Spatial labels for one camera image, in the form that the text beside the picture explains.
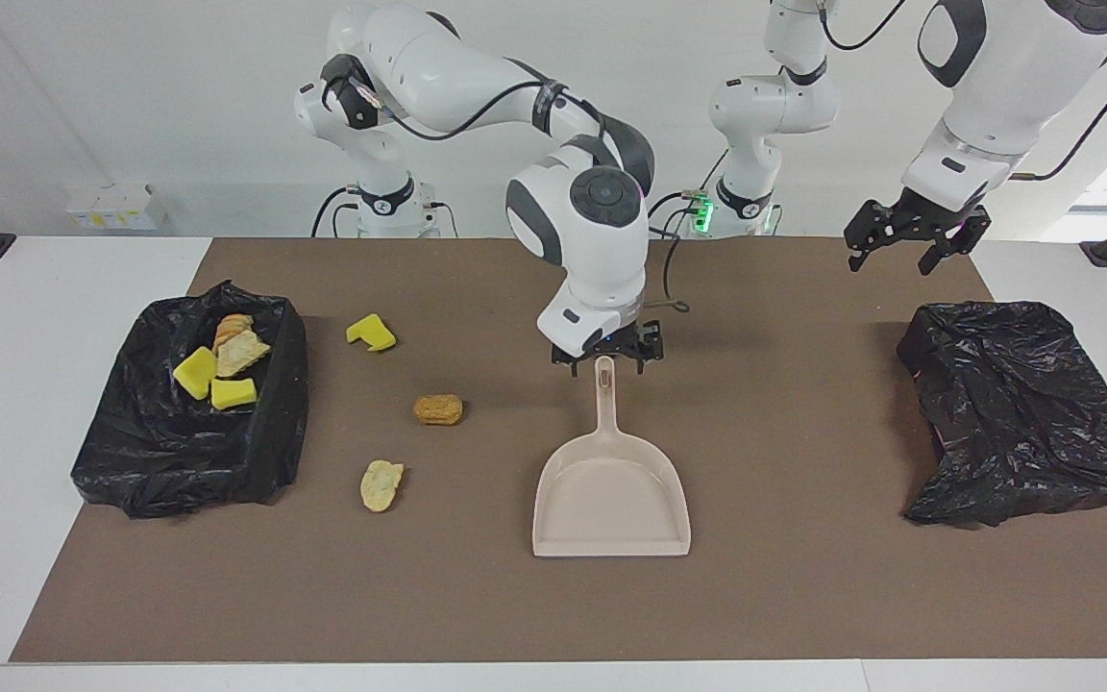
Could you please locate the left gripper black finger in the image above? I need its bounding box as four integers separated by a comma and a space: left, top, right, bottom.
917, 207, 993, 277
847, 202, 900, 273

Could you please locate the beige plastic dustpan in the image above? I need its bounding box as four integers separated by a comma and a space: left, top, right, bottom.
531, 355, 692, 558

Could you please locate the brown fried nugget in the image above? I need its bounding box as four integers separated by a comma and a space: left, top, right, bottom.
413, 394, 464, 427

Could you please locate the notched yellow sponge piece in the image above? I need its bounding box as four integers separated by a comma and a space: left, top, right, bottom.
345, 313, 397, 353

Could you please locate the pale lumpy food piece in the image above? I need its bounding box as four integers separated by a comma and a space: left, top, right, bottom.
359, 460, 406, 513

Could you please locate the pale bread piece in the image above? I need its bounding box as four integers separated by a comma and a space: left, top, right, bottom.
215, 330, 272, 378

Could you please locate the small yellow sponge wedge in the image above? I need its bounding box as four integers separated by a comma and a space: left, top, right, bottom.
210, 378, 258, 411

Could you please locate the striped tan bread piece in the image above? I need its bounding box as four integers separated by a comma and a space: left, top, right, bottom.
212, 313, 255, 352

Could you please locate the large yellow sponge chunk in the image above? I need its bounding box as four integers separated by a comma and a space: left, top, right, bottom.
173, 346, 219, 401

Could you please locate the black bag lined trash bin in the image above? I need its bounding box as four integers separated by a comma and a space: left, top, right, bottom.
897, 301, 1107, 528
71, 281, 310, 520

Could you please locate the brown table mat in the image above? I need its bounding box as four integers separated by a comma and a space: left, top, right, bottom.
9, 237, 1107, 664

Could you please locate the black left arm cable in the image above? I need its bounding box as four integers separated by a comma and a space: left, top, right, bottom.
818, 0, 1107, 184

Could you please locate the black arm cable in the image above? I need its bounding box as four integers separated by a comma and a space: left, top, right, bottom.
323, 53, 691, 318
818, 0, 1107, 184

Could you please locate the black left base cable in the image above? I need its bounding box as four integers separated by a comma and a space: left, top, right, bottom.
646, 188, 710, 238

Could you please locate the black base cable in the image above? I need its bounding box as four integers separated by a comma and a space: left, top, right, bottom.
311, 185, 362, 238
646, 188, 710, 238

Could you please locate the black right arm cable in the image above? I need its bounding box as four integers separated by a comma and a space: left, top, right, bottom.
323, 53, 691, 318

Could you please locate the black right base cable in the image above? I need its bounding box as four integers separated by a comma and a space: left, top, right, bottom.
311, 185, 362, 238

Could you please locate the white wall socket box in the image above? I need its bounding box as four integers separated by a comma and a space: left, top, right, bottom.
63, 183, 170, 233

